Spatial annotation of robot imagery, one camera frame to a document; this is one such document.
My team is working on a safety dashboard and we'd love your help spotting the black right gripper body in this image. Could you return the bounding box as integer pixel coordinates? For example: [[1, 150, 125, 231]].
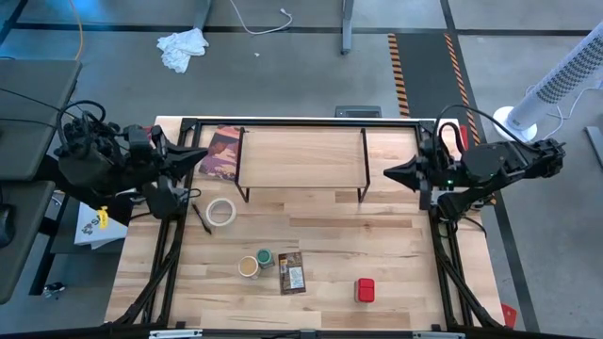
[[418, 136, 465, 211]]

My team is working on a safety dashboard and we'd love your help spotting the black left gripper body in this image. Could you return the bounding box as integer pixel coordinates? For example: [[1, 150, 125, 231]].
[[122, 124, 166, 183]]

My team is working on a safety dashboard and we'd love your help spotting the white tape roll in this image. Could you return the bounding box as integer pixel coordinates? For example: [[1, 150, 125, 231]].
[[205, 197, 237, 228]]

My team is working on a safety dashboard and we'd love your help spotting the black pen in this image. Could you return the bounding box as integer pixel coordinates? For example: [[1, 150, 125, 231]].
[[190, 202, 213, 235]]

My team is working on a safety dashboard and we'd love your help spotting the green-lid spice jar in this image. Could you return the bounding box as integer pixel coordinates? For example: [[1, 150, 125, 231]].
[[255, 248, 276, 270]]

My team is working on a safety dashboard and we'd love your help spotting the brown snack pouch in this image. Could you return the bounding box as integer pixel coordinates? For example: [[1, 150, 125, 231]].
[[277, 250, 307, 297]]

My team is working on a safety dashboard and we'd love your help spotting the purple Yosemite book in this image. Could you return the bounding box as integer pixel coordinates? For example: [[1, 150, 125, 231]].
[[197, 124, 242, 183]]

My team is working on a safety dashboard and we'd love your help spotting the grey control box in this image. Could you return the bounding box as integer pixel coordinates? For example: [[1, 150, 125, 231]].
[[334, 105, 383, 119]]

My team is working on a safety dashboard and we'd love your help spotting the white printed bag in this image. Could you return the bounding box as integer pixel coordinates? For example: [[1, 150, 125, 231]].
[[73, 202, 129, 250]]

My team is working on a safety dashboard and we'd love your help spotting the crumpled white cloth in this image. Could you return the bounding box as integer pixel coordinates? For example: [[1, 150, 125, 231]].
[[155, 26, 210, 74]]

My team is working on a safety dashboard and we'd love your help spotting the white tower fan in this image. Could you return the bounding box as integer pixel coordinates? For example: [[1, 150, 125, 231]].
[[492, 32, 603, 145]]

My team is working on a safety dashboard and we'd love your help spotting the grey desk top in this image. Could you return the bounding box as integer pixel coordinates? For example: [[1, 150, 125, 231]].
[[0, 181, 57, 305], [0, 58, 84, 183]]

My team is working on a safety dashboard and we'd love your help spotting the grey desk leg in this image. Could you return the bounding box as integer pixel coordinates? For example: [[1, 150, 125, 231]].
[[192, 0, 213, 32], [341, 0, 355, 56]]

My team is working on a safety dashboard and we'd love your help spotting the black computer mouse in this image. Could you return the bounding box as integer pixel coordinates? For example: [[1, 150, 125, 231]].
[[0, 204, 15, 249]]

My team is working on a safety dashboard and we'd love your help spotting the small black caster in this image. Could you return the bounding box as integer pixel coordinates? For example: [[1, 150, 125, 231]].
[[41, 281, 66, 300]]

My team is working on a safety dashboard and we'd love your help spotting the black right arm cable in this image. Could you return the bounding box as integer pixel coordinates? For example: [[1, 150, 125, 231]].
[[432, 104, 533, 156]]

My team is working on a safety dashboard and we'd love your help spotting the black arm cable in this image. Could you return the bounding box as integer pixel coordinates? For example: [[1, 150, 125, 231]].
[[432, 104, 533, 156], [56, 99, 107, 142]]

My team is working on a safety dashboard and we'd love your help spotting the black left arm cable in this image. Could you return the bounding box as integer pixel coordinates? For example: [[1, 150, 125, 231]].
[[56, 99, 107, 142]]

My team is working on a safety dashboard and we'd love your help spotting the wooden shelf with black frame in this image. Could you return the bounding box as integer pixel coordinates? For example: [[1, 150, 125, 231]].
[[234, 125, 372, 204]]

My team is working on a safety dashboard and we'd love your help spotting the black table rig frame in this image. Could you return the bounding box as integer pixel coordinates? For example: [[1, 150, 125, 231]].
[[106, 116, 508, 333]]

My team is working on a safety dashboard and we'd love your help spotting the white fan cable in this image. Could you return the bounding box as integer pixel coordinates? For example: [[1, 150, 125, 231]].
[[525, 79, 603, 145]]

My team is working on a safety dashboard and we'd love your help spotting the black desk base frame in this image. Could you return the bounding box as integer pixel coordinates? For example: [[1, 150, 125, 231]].
[[27, 178, 133, 297]]

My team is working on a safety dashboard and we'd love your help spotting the white floor cable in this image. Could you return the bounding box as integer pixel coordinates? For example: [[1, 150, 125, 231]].
[[228, 0, 294, 37]]

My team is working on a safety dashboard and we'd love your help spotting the silver edge bracket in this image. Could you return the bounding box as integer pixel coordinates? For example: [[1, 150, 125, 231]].
[[412, 331, 465, 339], [149, 329, 204, 339]]

